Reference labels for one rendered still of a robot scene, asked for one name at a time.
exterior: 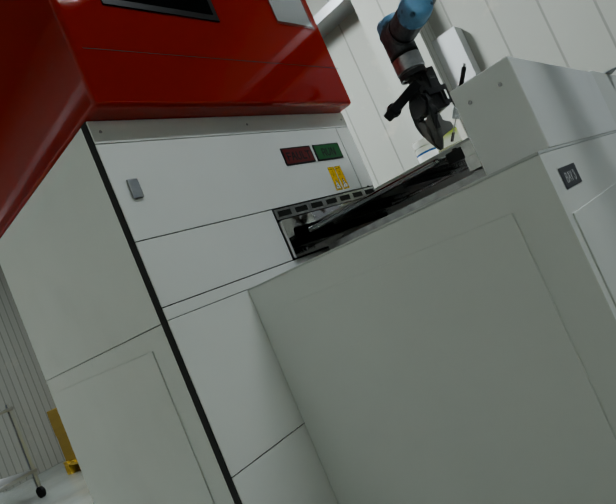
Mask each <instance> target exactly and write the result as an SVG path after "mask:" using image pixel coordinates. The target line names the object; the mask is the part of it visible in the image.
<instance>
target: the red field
mask: <svg viewBox="0 0 616 504"><path fill-rule="evenodd" d="M282 151H283V154H284V156H285V158H286V161H287V163H288V164H291V163H298V162H305V161H312V160H315V159H314V157H313V155H312V152H311V150H310V148H309V147H302V148H293V149H284V150H282Z"/></svg>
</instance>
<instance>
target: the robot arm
mask: <svg viewBox="0 0 616 504"><path fill-rule="evenodd" d="M435 2H436V0H401V1H400V3H399V5H398V8H397V10H396V12H393V13H390V14H388V15H387V16H385V17H384V18H383V19H382V20H381V21H380V22H379V23H378V25H377V32H378V34H379V37H380V41H381V43H382V44H383V46H384V48H385V50H386V53H387V55H388V57H389V59H390V62H391V64H392V66H393V68H394V70H395V73H396V75H397V77H398V79H400V82H401V84H402V85H408V84H409V86H408V87H407V88H406V89H405V90H404V92H403V93H402V94H401V95H400V96H399V98H398V99H397V100H396V101H395V102H394V103H391V104H390V105H389V106H388V107H387V110H386V111H387V112H386V113H385V114H384V117H385V118H386V119H387V120H388V121H389V122H390V121H392V120H393V119H394V118H396V117H398V116H399V115H400V114H401V111H402V110H401V109H402V108H403V107H404V106H405V105H406V104H407V102H408V101H409V110H410V114H411V117H412V119H413V122H414V125H415V127H416V129H417V130H418V131H419V133H420V134H421V135H422V136H423V137H424V138H425V139H426V140H427V141H428V142H429V143H430V144H432V145H433V146H434V147H436V148H437V149H438V150H442V149H444V140H443V136H444V135H445V134H446V133H448V132H449V131H450V130H452V128H453V124H452V122H451V121H446V120H443V119H442V117H441V115H440V113H441V112H442V111H443V110H444V109H445V108H447V107H448V106H449V105H450V103H451V102H452V100H451V98H450V95H449V91H448V89H447V87H446V84H445V83H444V84H440V82H439V80H438V78H437V75H436V73H435V71H434V69H433V67H432V66H430V67H427V68H426V67H425V62H424V60H423V58H422V55H421V53H420V51H419V49H418V47H417V45H416V42H415V40H414V39H415V38H416V36H417V35H418V33H419V32H420V30H421V29H422V27H423V26H424V25H425V24H426V22H427V21H428V20H429V18H430V15H431V13H432V10H433V6H434V4H435ZM444 89H446V91H447V94H448V96H449V99H448V98H447V95H446V93H445V91H444ZM424 118H427V119H426V120H424Z"/></svg>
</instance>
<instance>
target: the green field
mask: <svg viewBox="0 0 616 504"><path fill-rule="evenodd" d="M314 148H315V151H316V153H317V155H318V157H319V159H326V158H333V157H340V156H342V153H341V151H340V149H339V147H338V144H329V145H320V146H314Z"/></svg>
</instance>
